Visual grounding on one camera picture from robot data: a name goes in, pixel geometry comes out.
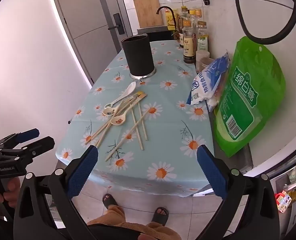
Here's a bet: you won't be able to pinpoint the blue and white salt bag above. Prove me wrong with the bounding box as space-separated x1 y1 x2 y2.
187 52 231 105

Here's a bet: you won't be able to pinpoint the white plastic packet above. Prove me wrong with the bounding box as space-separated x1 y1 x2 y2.
207 96 221 112

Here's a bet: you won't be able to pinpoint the person's left foot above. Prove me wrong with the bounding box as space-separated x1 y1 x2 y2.
102 193 118 209

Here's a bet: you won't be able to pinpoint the black faucet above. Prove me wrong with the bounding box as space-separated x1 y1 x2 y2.
156 6 176 30

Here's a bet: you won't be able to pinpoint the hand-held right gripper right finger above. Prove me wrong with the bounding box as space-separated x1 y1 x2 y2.
196 144 281 240

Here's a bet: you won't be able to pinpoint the white ceramic spoon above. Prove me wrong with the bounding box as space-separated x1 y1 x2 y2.
118 81 137 103

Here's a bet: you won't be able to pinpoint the clear spice jar brown powder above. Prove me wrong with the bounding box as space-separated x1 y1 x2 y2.
197 57 216 74

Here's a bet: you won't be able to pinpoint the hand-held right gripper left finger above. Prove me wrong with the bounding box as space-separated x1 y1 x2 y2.
13 144 99 240

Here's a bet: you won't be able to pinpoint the dark brown bottle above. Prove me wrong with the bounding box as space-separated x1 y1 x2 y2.
176 15 185 48

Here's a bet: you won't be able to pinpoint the person's right hand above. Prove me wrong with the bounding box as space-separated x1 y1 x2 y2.
138 232 170 240

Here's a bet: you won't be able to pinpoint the blue daisy print tablecloth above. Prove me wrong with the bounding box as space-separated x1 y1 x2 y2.
55 40 215 198

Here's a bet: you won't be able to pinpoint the pile of wooden chopsticks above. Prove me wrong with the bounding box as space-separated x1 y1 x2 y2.
85 94 148 162

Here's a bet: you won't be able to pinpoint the person's foot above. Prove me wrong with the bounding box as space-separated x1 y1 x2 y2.
151 207 169 227
102 193 118 209

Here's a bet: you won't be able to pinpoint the brown fleece pants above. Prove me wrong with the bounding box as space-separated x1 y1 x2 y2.
87 205 182 240

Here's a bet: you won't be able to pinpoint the person's right foot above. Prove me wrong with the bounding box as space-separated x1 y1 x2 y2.
151 207 169 227

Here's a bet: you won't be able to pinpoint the person's left hand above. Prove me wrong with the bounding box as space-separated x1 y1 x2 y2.
0 178 21 208

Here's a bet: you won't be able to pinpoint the black sink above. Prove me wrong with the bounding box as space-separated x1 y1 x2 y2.
137 27 175 42

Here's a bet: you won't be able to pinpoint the green sugar bag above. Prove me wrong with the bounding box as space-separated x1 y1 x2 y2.
214 36 286 158

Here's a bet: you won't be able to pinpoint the dark sauce bottle gold cap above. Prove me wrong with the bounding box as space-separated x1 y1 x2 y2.
182 20 197 63

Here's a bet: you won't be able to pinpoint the tall clear bottle gold cap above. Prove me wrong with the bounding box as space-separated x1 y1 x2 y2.
193 8 203 23

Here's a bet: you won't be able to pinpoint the wooden cutting board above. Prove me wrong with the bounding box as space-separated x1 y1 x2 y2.
133 0 164 28

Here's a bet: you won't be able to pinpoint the grey door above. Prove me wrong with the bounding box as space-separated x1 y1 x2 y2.
50 0 133 80

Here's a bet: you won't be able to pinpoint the yellow dish soap bottle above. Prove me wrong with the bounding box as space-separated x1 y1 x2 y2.
165 8 175 30

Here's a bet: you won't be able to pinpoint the black cable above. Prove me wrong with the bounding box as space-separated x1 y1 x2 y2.
235 0 296 46

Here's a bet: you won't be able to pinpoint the green label oil bottle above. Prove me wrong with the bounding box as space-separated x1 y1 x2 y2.
197 21 210 53

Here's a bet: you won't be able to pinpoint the black cylindrical utensil holder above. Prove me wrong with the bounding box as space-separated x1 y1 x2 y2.
121 34 156 80

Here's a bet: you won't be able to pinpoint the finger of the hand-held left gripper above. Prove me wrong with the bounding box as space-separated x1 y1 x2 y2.
0 128 40 151
0 136 55 159

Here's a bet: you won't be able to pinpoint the black door handle lock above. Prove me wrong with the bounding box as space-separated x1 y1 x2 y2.
108 13 126 35

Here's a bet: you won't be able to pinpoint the small grey spoon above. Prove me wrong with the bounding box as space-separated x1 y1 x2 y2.
104 92 133 108

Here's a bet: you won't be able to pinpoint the cream cartoon spoon yellow handle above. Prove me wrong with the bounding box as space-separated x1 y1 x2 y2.
103 91 142 117
110 93 148 126

